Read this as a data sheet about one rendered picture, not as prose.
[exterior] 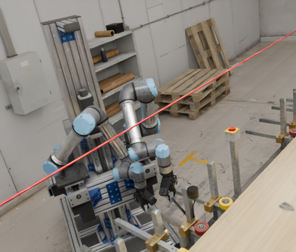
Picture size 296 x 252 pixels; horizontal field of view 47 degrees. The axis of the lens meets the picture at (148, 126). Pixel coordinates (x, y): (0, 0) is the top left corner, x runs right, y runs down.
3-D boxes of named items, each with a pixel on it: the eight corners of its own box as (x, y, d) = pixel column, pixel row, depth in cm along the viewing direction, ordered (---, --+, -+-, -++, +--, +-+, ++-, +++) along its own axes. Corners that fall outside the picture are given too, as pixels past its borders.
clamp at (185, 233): (179, 235, 193) (178, 228, 191) (193, 221, 201) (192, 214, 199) (187, 238, 189) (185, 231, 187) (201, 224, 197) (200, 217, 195)
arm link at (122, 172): (118, 171, 217) (135, 171, 214) (113, 182, 207) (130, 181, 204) (116, 161, 214) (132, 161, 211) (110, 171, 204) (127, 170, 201)
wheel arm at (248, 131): (245, 134, 292) (245, 130, 290) (247, 132, 294) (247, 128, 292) (296, 144, 262) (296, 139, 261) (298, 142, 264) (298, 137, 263)
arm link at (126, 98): (112, 82, 204) (129, 158, 186) (130, 78, 204) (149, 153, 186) (114, 91, 214) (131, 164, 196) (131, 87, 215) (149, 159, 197)
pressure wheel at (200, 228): (193, 243, 188) (190, 227, 184) (201, 234, 193) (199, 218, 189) (205, 249, 183) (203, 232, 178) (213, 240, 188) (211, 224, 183)
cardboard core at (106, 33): (93, 32, 453) (109, 30, 434) (98, 30, 458) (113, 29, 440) (95, 38, 456) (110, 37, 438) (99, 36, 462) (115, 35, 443)
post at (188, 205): (192, 252, 204) (181, 186, 185) (195, 248, 207) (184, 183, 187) (196, 254, 202) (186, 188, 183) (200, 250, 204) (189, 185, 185)
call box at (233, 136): (225, 141, 215) (224, 130, 212) (231, 137, 219) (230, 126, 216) (235, 143, 210) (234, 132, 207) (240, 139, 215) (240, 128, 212)
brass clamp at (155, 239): (145, 249, 174) (144, 241, 172) (162, 233, 182) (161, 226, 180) (154, 254, 170) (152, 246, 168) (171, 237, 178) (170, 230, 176)
